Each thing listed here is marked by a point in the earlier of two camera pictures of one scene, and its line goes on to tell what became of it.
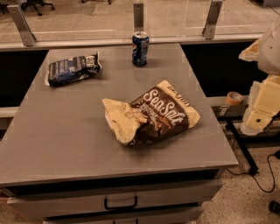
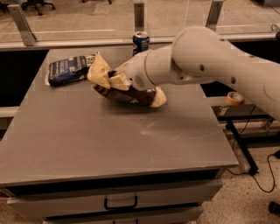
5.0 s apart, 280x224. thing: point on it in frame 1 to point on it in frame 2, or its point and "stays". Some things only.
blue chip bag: [72, 69] stays
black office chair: [37, 4] stays
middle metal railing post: [138, 17] stays
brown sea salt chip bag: [158, 115] to [98, 75]
